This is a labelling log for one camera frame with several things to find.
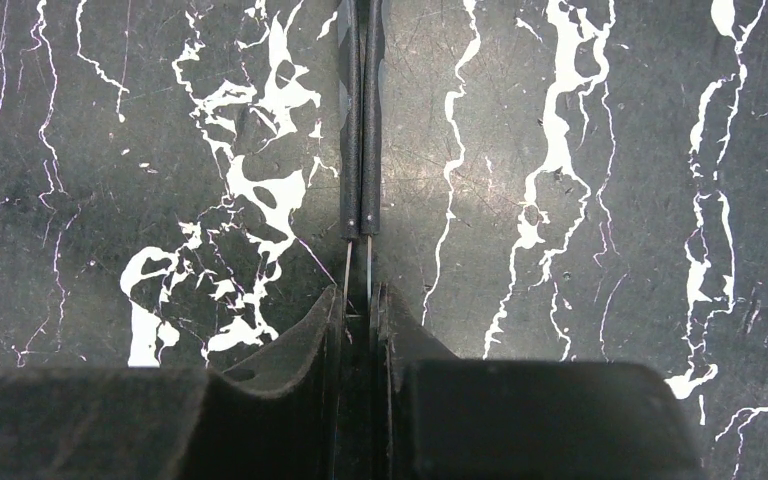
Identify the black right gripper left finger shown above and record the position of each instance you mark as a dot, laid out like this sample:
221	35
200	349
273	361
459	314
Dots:
349	74

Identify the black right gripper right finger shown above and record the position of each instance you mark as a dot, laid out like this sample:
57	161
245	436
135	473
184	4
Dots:
372	135

